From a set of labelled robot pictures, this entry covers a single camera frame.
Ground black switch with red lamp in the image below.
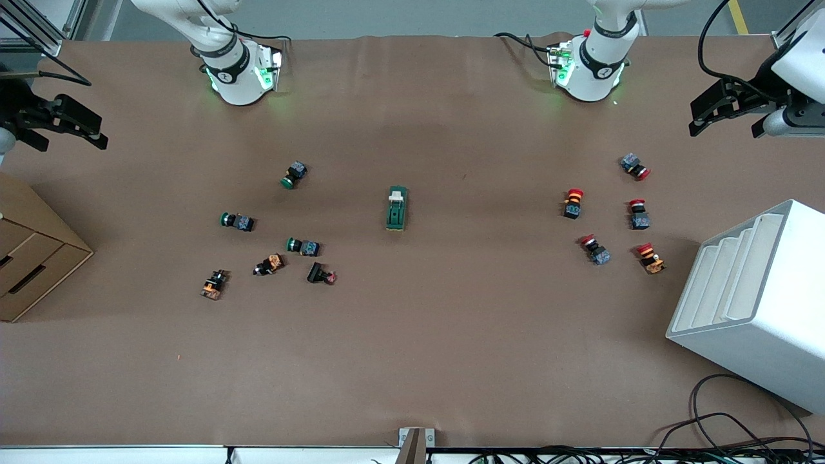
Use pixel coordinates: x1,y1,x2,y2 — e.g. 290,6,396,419
306,261,338,285

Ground black cable bundle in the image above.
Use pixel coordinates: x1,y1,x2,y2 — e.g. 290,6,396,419
467,437,825,464

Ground metal table edge bracket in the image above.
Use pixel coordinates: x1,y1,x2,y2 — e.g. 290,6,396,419
398,427,436,464

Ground aluminium frame profile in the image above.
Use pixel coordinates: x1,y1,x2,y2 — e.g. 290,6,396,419
772,0,816,51
0,0,88,57

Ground green load switch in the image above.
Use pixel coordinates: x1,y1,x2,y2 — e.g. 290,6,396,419
385,186,409,231

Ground black base cable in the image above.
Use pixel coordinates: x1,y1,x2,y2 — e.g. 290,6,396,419
495,32,561,68

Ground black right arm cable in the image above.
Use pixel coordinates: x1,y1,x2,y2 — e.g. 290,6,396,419
0,13,92,88

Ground white table edge rail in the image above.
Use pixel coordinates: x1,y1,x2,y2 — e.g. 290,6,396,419
0,445,400,464

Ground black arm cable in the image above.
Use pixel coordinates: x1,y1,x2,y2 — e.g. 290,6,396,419
0,13,92,88
699,0,790,104

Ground black looped cable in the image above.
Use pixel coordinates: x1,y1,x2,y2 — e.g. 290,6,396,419
654,374,816,452

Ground orange black selector switch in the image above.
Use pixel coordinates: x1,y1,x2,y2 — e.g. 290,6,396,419
200,269,230,301
253,253,286,277

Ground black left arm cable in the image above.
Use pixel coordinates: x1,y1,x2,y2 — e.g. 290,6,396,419
699,0,790,104

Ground brown cardboard drawer box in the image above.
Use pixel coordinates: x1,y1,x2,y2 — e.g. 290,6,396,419
0,173,95,323

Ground brown paper table cover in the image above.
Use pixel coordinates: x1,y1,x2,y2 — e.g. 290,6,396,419
0,32,825,449

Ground white stepped storage rack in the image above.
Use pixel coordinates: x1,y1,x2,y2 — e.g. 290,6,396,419
665,198,825,416

